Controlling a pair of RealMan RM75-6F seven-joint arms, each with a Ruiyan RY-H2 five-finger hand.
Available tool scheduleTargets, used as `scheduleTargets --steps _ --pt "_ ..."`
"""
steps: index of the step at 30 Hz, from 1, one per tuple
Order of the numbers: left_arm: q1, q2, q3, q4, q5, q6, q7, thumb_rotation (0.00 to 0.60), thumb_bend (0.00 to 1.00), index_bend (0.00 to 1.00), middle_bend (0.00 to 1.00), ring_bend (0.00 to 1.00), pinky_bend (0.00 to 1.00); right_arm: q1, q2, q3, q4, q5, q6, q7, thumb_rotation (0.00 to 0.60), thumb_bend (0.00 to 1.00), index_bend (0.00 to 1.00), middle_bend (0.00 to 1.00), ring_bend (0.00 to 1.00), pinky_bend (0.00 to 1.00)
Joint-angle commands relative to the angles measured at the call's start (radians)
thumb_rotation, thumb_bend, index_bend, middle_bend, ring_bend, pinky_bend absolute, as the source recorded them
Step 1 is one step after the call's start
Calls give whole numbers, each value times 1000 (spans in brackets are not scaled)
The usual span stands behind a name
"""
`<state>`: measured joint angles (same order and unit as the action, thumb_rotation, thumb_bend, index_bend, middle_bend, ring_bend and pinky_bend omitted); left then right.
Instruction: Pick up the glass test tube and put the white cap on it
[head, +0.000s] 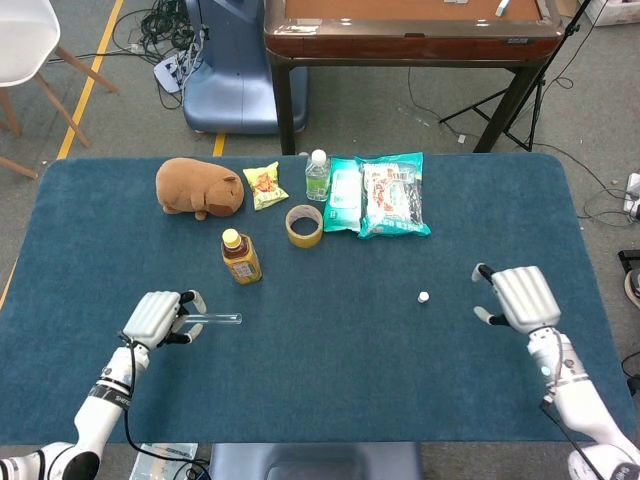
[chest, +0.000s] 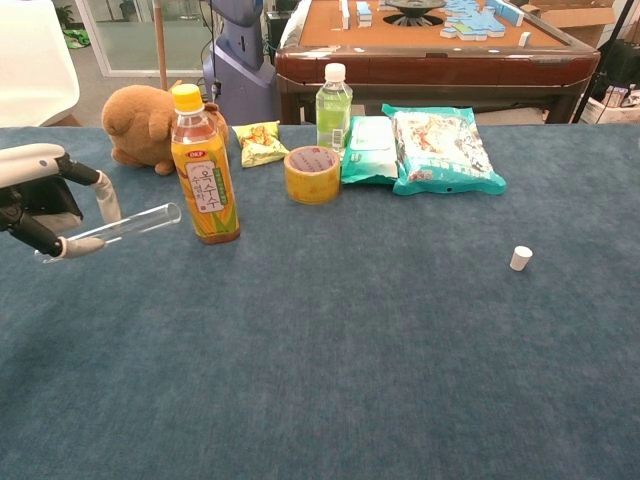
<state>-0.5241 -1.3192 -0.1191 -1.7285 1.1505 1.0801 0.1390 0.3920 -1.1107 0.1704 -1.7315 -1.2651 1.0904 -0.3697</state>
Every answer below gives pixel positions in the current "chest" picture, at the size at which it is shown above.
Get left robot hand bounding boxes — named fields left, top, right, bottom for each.
left=0, top=143, right=122, bottom=261

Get clear glass test tube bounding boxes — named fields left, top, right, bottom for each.
left=34, top=202, right=182, bottom=265

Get white tube cap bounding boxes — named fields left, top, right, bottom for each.
left=509, top=245, right=533, bottom=273

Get white chair wooden legs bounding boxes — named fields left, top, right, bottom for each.
left=0, top=0, right=169, bottom=129

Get brown capybara plush toy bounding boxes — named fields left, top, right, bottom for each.
left=101, top=83, right=230, bottom=176

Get green potted plant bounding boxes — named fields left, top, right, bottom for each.
left=52, top=3, right=76, bottom=31

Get corn tea bottle yellow cap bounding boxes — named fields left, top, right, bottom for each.
left=170, top=83, right=242, bottom=245

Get yellow snack bag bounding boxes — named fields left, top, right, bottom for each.
left=231, top=120, right=291, bottom=169

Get blue-grey machine base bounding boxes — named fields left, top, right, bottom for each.
left=202, top=0, right=279, bottom=125

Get yellow tape roll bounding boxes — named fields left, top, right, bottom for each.
left=283, top=145, right=343, bottom=206

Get white cloth bundle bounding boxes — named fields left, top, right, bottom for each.
left=279, top=0, right=314, bottom=50

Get clear water bottle green label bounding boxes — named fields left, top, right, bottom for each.
left=315, top=62, right=354, bottom=156

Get teal wet wipes pack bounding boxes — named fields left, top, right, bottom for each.
left=340, top=115, right=400, bottom=186

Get blue felt table mat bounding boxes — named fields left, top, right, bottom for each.
left=0, top=123, right=640, bottom=480

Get teal noodle package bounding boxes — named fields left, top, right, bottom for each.
left=381, top=103, right=508, bottom=197

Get black mahjong dice dome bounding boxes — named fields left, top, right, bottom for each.
left=382, top=0, right=448, bottom=26

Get brown mahjong table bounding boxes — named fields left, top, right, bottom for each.
left=274, top=0, right=601, bottom=125

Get blue white mahjong tile row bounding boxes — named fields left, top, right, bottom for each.
left=487, top=0, right=526, bottom=28

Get brown cardboard box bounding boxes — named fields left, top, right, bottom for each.
left=529, top=0, right=619, bottom=49

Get black tripod stand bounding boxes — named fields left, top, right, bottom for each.
left=572, top=0, right=640, bottom=124

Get white box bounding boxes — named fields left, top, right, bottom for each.
left=582, top=83, right=640, bottom=125

